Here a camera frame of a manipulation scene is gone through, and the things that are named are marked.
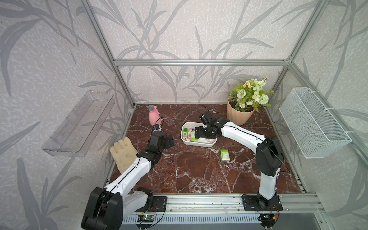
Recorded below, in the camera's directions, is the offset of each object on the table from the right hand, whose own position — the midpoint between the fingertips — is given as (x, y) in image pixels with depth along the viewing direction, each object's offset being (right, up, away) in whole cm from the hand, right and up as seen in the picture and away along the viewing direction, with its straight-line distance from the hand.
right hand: (199, 133), depth 90 cm
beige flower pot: (+25, +11, +6) cm, 28 cm away
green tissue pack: (+16, -13, -1) cm, 21 cm away
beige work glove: (-48, -13, +1) cm, 50 cm away
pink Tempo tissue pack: (-6, +1, +10) cm, 12 cm away
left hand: (-20, -2, -4) cm, 21 cm away
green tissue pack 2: (-10, -1, +6) cm, 11 cm away
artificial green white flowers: (+30, +24, -3) cm, 39 cm away
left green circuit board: (-28, -40, -19) cm, 53 cm away
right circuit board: (+34, -41, -19) cm, 57 cm away
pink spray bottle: (-31, +10, +9) cm, 34 cm away
